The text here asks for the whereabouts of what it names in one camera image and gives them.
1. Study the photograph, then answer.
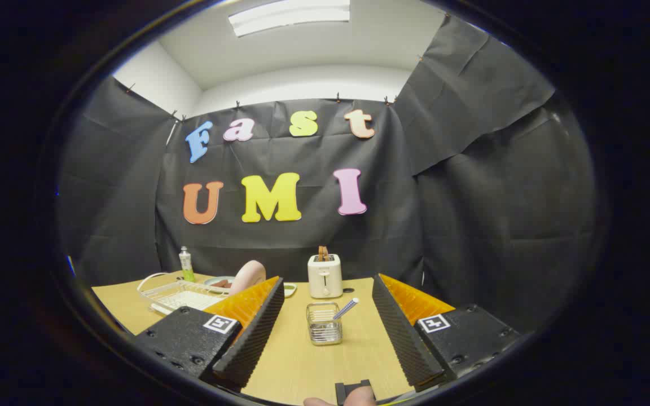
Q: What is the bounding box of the pink plate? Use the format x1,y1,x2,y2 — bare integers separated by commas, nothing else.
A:
229,260,266,295

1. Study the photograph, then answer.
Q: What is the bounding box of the spoon with blue checked handle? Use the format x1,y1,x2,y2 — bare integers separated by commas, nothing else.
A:
333,298,360,321

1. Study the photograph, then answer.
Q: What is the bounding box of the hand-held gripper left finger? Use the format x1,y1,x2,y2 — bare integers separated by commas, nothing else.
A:
133,276,285,391

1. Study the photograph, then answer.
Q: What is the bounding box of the white toaster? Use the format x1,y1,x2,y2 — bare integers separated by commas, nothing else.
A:
308,254,344,299

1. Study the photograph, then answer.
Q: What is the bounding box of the clear bottle with green liquid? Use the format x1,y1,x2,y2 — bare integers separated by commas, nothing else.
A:
179,246,196,283

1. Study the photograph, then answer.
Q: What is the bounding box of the ceiling light panel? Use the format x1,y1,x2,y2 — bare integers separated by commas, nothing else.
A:
228,0,352,38

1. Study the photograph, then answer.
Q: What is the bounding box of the clear wire basket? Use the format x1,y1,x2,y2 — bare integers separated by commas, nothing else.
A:
306,302,343,346

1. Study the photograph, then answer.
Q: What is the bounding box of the white dish rack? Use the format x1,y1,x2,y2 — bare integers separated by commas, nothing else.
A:
137,272,233,315

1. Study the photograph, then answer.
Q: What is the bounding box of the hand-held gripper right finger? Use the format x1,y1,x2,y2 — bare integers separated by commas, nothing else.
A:
371,273,521,393

